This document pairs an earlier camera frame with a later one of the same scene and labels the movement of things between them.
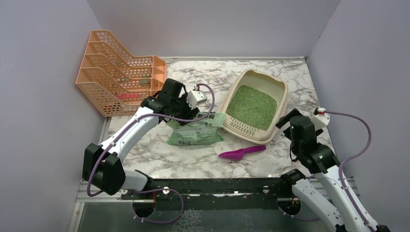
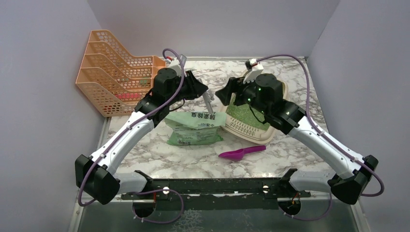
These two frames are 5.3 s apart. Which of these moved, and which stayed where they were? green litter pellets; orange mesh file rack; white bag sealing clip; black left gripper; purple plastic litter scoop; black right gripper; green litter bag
Moved: black left gripper; white bag sealing clip; black right gripper
Stayed: green litter bag; orange mesh file rack; purple plastic litter scoop; green litter pellets
